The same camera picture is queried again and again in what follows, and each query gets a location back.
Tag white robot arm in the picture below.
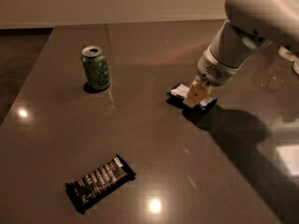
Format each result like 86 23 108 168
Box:
184 0 299 107

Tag blue rxbar blueberry wrapper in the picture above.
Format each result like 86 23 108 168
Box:
166 81 219 114

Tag white round objects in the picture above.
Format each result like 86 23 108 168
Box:
278 47 299 76

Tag green soda can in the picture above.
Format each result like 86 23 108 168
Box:
81 46 110 91

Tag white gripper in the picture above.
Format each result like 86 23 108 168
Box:
183 47 241 108

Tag black chocolate bar wrapper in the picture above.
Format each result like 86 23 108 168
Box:
64 155 135 215

